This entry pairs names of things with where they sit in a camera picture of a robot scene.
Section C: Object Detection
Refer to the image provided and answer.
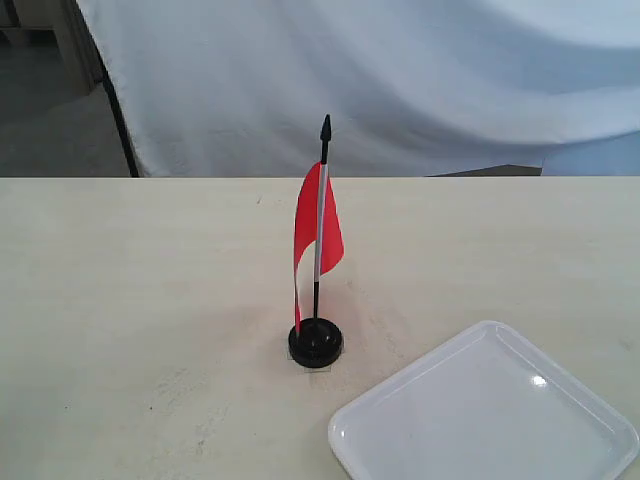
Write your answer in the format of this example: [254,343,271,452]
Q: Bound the small red flag on pole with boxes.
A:
[293,114,344,334]

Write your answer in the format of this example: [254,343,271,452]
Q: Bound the black round flag base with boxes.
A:
[288,318,343,369]

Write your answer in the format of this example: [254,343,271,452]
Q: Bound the white backdrop cloth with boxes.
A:
[79,1,639,177]

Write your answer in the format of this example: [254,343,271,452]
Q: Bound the black backdrop stand pole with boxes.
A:
[100,61,140,178]

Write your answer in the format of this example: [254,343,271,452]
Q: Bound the white square plastic tray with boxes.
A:
[328,321,639,479]

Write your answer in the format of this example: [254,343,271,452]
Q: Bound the beige cabinet in background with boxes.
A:
[1,0,102,95]

